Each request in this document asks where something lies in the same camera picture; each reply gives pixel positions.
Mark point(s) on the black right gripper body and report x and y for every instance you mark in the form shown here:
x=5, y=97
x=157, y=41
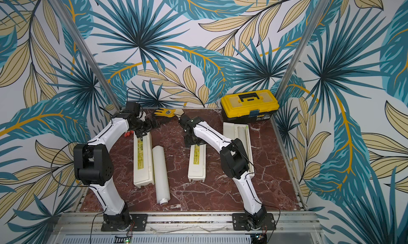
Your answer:
x=190, y=139

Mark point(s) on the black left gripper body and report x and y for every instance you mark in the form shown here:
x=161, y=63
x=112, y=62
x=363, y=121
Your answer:
x=143, y=126

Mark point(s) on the white wrap dispenser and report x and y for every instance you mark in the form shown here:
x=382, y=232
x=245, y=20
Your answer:
x=197, y=163
x=143, y=171

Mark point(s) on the white dispenser base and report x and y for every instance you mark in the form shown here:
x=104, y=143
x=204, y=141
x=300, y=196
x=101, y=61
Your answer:
x=241, y=132

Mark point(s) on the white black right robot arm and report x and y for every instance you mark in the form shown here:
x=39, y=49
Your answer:
x=234, y=163

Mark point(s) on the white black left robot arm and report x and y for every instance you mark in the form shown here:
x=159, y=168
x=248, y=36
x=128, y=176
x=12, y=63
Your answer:
x=93, y=165

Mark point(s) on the left plastic wrap roll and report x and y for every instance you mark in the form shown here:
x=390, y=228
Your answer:
x=161, y=179

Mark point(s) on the red white work glove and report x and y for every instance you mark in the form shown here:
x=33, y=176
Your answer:
x=127, y=134

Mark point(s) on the yellow black work glove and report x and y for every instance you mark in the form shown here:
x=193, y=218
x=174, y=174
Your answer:
x=169, y=113

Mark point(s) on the yellow black toolbox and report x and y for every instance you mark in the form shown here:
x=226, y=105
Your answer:
x=248, y=107

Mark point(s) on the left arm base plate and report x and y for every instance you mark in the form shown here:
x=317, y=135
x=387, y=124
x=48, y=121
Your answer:
x=131, y=222

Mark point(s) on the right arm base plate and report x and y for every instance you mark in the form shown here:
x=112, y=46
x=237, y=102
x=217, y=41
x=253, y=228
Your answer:
x=245, y=222

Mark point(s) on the aluminium front rail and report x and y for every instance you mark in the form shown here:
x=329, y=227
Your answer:
x=189, y=222

